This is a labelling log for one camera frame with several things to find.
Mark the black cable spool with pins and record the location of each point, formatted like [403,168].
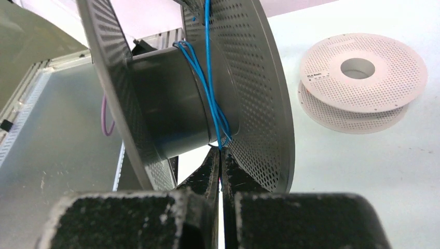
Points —
[228,82]

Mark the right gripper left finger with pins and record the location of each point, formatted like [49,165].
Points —
[184,217]

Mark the white cable spool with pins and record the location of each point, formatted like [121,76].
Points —
[360,83]

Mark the white slotted cable duct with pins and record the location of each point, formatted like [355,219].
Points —
[23,103]

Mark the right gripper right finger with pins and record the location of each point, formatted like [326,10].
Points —
[257,218]

